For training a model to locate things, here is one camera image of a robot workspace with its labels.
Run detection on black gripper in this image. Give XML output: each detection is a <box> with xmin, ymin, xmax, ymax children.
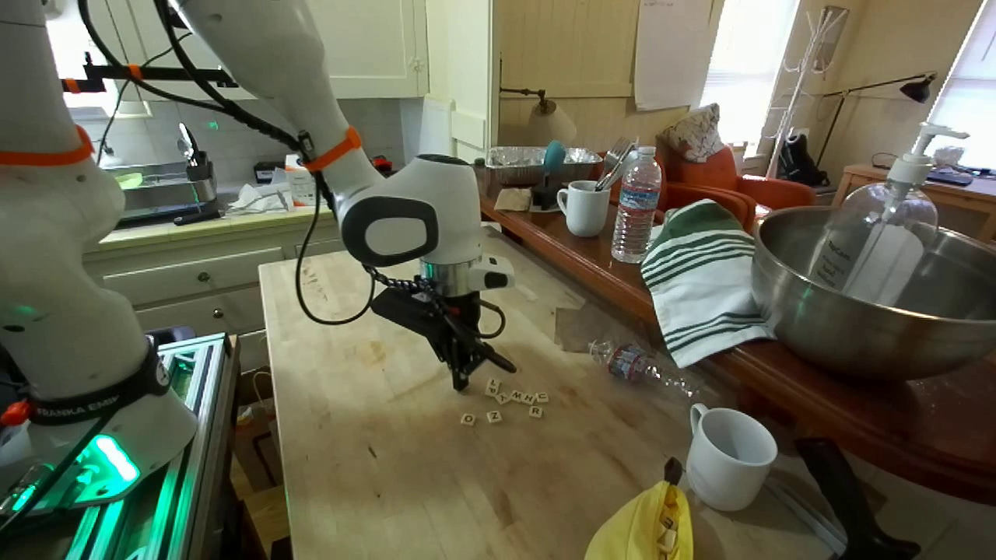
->
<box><xmin>418</xmin><ymin>288</ymin><xmax>521</xmax><ymax>396</ymax></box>

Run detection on orange chair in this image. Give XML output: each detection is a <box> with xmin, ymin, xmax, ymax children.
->
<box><xmin>654</xmin><ymin>134</ymin><xmax>821</xmax><ymax>232</ymax></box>

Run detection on white paper sheet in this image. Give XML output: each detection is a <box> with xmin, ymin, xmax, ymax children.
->
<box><xmin>631</xmin><ymin>0</ymin><xmax>723</xmax><ymax>115</ymax></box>

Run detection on dish rack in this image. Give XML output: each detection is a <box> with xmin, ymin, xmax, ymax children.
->
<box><xmin>92</xmin><ymin>158</ymin><xmax>198</xmax><ymax>232</ymax></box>

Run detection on bright window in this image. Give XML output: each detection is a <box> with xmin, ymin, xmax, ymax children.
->
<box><xmin>701</xmin><ymin>0</ymin><xmax>802</xmax><ymax>163</ymax></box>
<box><xmin>930</xmin><ymin>0</ymin><xmax>996</xmax><ymax>175</ymax></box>

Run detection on yellow banana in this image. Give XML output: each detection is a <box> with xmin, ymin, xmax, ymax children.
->
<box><xmin>582</xmin><ymin>457</ymin><xmax>701</xmax><ymax>560</ymax></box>

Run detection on patterned cushion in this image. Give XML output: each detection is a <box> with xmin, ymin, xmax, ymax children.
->
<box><xmin>662</xmin><ymin>102</ymin><xmax>732</xmax><ymax>166</ymax></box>

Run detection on black floor lamp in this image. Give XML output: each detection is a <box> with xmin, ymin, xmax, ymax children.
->
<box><xmin>816</xmin><ymin>71</ymin><xmax>939</xmax><ymax>175</ymax></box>

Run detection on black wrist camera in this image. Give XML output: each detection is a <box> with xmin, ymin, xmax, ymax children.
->
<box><xmin>367</xmin><ymin>285</ymin><xmax>437</xmax><ymax>336</ymax></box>

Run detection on orange cable strap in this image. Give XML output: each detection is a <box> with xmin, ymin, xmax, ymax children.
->
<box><xmin>306</xmin><ymin>123</ymin><xmax>367</xmax><ymax>177</ymax></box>
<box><xmin>0</xmin><ymin>123</ymin><xmax>99</xmax><ymax>172</ymax></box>

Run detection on clear water bottle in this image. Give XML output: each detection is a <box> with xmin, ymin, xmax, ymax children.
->
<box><xmin>607</xmin><ymin>143</ymin><xmax>667</xmax><ymax>267</ymax></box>

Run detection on white wall cabinets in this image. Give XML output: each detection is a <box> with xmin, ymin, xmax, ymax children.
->
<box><xmin>81</xmin><ymin>0</ymin><xmax>431</xmax><ymax>107</ymax></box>

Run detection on desk lamp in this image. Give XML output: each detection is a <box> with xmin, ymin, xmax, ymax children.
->
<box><xmin>497</xmin><ymin>84</ymin><xmax>579</xmax><ymax>148</ymax></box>

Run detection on clear glass cup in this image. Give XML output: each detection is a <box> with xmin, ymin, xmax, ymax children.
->
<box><xmin>582</xmin><ymin>340</ymin><xmax>701</xmax><ymax>402</ymax></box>

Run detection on green striped white towel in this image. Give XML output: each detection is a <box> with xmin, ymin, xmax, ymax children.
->
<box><xmin>637</xmin><ymin>195</ymin><xmax>778</xmax><ymax>374</ymax></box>

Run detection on aluminium foil tray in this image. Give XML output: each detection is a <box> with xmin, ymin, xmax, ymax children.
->
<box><xmin>483</xmin><ymin>143</ymin><xmax>607</xmax><ymax>175</ymax></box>

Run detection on black stand block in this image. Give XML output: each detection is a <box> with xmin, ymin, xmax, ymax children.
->
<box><xmin>528</xmin><ymin>169</ymin><xmax>570</xmax><ymax>213</ymax></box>

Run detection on white counter cabinet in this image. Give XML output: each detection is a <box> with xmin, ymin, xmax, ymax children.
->
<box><xmin>92</xmin><ymin>191</ymin><xmax>460</xmax><ymax>344</ymax></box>

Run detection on brown paper sheet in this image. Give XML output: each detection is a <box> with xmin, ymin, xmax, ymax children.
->
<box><xmin>492</xmin><ymin>185</ymin><xmax>539</xmax><ymax>219</ymax></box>

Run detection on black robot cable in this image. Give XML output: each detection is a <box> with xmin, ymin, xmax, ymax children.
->
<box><xmin>76</xmin><ymin>0</ymin><xmax>382</xmax><ymax>331</ymax></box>

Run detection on white ceramic mug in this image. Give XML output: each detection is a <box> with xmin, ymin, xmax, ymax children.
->
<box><xmin>682</xmin><ymin>402</ymin><xmax>783</xmax><ymax>516</ymax></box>
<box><xmin>553</xmin><ymin>177</ymin><xmax>613</xmax><ymax>239</ymax></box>

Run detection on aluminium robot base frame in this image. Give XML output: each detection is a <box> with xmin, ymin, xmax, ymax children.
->
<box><xmin>0</xmin><ymin>331</ymin><xmax>244</xmax><ymax>560</ymax></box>

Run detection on clear pump dispenser bottle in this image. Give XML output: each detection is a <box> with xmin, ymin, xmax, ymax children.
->
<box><xmin>807</xmin><ymin>122</ymin><xmax>973</xmax><ymax>311</ymax></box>

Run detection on white tissue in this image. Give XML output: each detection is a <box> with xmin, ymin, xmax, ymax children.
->
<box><xmin>229</xmin><ymin>180</ymin><xmax>297</xmax><ymax>219</ymax></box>

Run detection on dark wooden table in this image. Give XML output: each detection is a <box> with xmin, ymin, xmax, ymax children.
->
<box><xmin>475</xmin><ymin>163</ymin><xmax>996</xmax><ymax>509</ymax></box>

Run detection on black handle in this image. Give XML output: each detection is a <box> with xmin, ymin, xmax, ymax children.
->
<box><xmin>791</xmin><ymin>432</ymin><xmax>925</xmax><ymax>560</ymax></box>

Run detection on black boom pole orange clamps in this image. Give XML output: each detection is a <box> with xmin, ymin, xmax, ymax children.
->
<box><xmin>60</xmin><ymin>55</ymin><xmax>244</xmax><ymax>96</ymax></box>

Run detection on stainless steel bowl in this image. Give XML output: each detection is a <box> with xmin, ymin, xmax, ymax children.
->
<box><xmin>751</xmin><ymin>201</ymin><xmax>996</xmax><ymax>382</ymax></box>

